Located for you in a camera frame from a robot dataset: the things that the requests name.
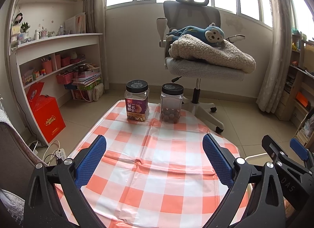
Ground wooden shelf unit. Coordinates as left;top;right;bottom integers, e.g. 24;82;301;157
276;28;314;145

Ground grey sofa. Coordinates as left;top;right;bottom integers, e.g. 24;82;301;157
0;95;49;228

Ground white fluffy bag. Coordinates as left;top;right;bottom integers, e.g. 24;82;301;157
93;83;105;102

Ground pile of papers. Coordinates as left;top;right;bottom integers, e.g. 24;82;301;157
73;64;102;89

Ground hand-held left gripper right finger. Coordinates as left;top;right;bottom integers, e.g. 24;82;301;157
203;134;286;228

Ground beige fleece blanket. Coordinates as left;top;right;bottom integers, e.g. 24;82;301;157
169;34;257;73

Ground white plastic trash bin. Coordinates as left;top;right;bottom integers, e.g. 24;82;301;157
245;153;268;209

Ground blue monkey plush toy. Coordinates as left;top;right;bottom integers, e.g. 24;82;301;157
166;23;226;47

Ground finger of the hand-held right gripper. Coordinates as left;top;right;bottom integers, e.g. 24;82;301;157
261;135;289;167
290;138;314;167

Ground white bookshelf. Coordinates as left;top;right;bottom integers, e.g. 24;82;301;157
8;0;103;145

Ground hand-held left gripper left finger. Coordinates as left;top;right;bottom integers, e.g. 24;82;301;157
23;135;107;228

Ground white storage container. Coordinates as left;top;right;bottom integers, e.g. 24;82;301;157
71;88;95;102

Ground purple label nut jar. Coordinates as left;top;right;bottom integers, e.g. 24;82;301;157
124;79;150;122

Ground white cables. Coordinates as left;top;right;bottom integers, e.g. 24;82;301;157
29;140;60;163

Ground small doll figure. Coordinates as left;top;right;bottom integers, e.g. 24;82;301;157
12;13;24;26

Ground pink pen cup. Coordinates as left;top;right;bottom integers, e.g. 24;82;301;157
41;57;53;72

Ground white power strip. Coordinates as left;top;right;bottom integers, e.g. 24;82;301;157
55;148;67;166

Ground orange flat box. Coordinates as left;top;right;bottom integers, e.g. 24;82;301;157
296;92;311;107

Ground clear plastic jar black lid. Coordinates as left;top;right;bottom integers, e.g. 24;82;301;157
160;84;184;123

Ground orange white checked tablecloth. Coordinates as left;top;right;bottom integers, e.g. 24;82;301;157
53;100;248;228

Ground red gift box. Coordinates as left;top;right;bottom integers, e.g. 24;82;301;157
31;95;66;144

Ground grey office chair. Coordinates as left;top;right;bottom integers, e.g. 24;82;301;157
156;0;257;134

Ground beige lace curtain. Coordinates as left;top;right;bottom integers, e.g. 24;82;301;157
255;0;293;113
83;0;110;90

